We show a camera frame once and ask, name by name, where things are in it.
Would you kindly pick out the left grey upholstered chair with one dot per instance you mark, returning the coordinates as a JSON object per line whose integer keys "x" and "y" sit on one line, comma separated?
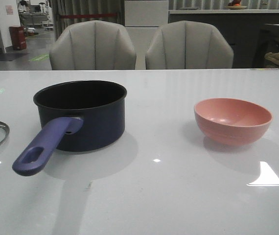
{"x": 93, "y": 45}

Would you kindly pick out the fruit plate on counter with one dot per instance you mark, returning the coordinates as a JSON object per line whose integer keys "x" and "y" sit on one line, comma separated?
{"x": 236, "y": 5}

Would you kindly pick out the grey upholstered chair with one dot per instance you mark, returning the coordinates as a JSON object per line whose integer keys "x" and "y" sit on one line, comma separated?
{"x": 93, "y": 45}
{"x": 188, "y": 45}

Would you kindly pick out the dark kitchen counter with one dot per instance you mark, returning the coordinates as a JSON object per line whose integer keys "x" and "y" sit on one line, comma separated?
{"x": 239, "y": 27}

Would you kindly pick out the right grey upholstered chair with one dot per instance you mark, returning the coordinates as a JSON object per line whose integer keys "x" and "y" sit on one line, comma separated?
{"x": 188, "y": 45}

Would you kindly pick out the red trash bin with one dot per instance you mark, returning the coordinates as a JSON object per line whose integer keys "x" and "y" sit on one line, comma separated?
{"x": 17, "y": 37}

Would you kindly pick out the pink plastic bowl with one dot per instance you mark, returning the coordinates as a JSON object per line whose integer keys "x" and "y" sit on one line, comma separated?
{"x": 232, "y": 121}

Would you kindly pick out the white cabinet block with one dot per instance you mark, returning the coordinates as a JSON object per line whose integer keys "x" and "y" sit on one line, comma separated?
{"x": 145, "y": 13}

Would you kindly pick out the dark blue saucepan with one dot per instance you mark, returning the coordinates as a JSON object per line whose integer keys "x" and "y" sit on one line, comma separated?
{"x": 76, "y": 116}

